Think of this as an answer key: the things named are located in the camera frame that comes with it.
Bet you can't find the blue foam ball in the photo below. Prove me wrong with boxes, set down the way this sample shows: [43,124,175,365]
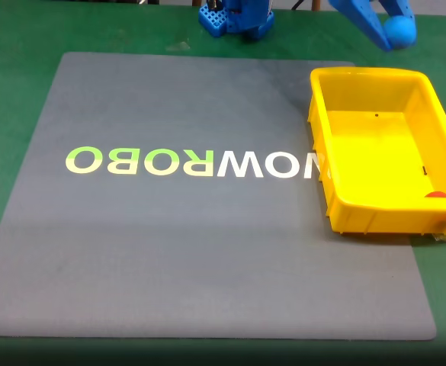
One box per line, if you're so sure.
[383,15,418,50]

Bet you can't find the yellow plastic bin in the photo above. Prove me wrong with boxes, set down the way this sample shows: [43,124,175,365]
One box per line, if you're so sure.
[307,66,446,235]

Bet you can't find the grey mat with NOWROBO print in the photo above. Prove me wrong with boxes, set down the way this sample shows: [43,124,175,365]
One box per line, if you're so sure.
[0,52,437,341]

